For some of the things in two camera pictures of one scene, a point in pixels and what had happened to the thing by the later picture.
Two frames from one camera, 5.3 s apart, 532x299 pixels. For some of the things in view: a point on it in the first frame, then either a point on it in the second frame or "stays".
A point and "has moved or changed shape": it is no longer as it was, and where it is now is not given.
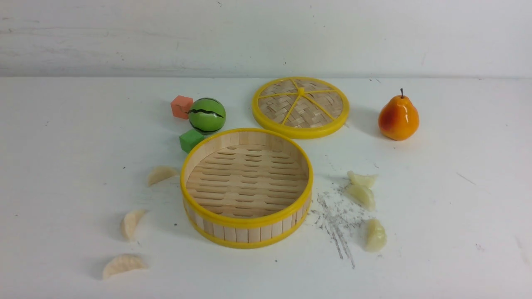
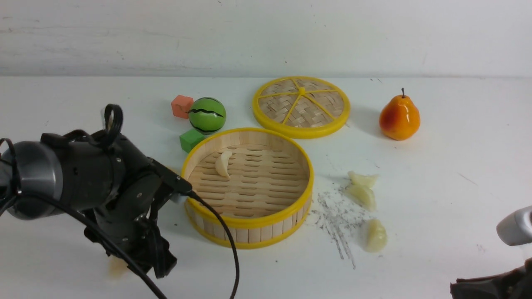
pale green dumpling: x=361 y=196 stays
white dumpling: x=160 y=173 has moved or changed shape
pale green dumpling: x=376 y=237 stays
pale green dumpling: x=365 y=180 stays
